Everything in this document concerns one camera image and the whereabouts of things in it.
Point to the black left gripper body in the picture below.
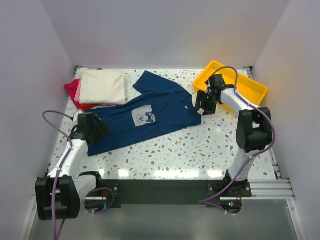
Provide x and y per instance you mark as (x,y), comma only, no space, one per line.
(99,131)

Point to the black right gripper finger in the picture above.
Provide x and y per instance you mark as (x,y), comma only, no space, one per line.
(198,101)
(209,110)

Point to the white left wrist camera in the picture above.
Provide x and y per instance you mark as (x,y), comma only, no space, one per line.
(75,116)

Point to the red folded t-shirt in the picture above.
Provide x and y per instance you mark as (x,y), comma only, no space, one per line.
(71,89)

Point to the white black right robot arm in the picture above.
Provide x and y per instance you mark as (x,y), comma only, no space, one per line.
(254,131)

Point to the blue Mickey t-shirt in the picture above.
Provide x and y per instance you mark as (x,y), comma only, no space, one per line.
(163,107)

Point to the aluminium frame rail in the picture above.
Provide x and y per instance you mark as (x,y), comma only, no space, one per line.
(250,190)

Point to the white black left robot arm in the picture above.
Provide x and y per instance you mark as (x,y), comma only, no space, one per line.
(65,175)

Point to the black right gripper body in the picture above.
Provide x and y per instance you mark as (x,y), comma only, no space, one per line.
(207,100)

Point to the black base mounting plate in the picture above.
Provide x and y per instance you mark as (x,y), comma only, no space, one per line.
(116,193)

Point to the cream folded t-shirt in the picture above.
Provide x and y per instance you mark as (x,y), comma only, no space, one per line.
(105,87)

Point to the pink folded t-shirt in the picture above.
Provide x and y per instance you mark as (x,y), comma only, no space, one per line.
(75,99)

